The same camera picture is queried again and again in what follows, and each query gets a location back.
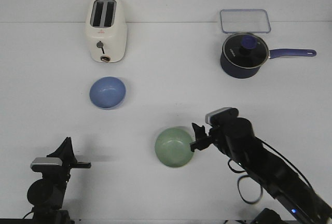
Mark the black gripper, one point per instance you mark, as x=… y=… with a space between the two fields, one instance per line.
x=63 y=172
x=204 y=140

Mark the green bowl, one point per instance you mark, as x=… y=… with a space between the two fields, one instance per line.
x=172 y=147

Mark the blue bowl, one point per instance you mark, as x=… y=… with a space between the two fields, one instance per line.
x=107 y=92

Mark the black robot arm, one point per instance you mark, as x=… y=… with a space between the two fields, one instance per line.
x=236 y=140
x=47 y=194

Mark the dark blue saucepan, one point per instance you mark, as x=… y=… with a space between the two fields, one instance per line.
x=244 y=66

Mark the glass pot lid blue knob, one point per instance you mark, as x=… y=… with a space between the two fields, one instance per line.
x=245 y=43

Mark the clear plastic container lid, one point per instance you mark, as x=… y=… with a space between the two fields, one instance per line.
x=244 y=20

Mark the white two-slot toaster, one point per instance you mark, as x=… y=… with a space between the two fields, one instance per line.
x=106 y=30

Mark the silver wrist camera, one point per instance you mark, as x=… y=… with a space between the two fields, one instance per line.
x=221 y=116
x=46 y=161

